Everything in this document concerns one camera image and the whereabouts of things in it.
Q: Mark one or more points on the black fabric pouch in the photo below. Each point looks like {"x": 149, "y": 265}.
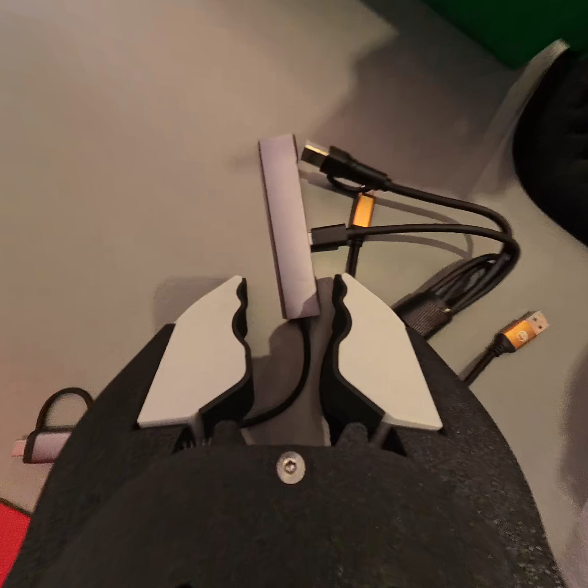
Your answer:
{"x": 556, "y": 151}

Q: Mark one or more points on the green plastic bin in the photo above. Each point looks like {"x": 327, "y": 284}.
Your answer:
{"x": 459, "y": 27}

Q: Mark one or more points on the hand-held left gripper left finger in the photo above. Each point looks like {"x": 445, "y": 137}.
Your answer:
{"x": 197, "y": 367}

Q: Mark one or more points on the red plastic bin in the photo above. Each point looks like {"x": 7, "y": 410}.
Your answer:
{"x": 11, "y": 542}

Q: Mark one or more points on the grey usb hub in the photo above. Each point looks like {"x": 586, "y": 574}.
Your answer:
{"x": 287, "y": 220}

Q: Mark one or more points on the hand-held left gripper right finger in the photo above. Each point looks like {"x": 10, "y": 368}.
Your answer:
{"x": 381, "y": 367}

